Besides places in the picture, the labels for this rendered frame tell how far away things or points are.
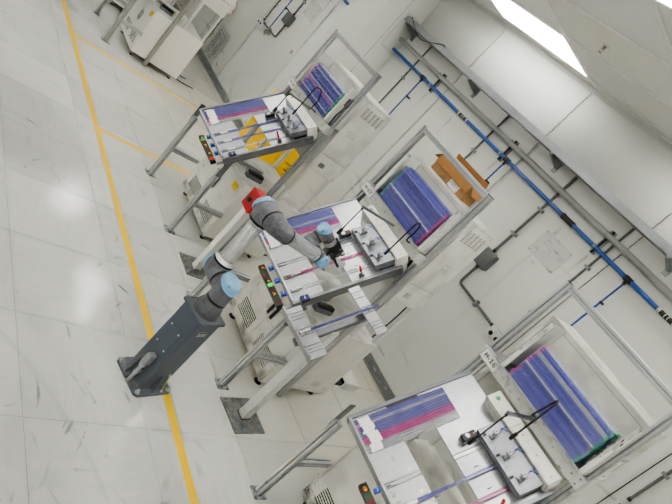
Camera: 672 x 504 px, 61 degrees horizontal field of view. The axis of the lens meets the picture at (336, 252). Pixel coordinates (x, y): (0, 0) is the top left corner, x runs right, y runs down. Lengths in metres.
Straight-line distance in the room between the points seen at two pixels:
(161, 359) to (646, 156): 3.67
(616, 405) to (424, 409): 0.89
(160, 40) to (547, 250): 4.92
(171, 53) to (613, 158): 5.04
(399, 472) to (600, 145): 3.16
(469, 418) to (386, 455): 0.47
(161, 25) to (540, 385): 5.84
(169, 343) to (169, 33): 4.92
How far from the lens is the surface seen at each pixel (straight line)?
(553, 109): 5.33
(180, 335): 3.00
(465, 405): 3.08
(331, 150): 4.64
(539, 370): 2.99
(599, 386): 3.10
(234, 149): 4.42
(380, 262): 3.46
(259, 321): 3.96
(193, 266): 4.40
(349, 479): 3.31
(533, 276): 4.78
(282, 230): 2.73
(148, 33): 7.37
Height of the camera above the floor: 2.06
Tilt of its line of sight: 17 degrees down
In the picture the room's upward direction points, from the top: 45 degrees clockwise
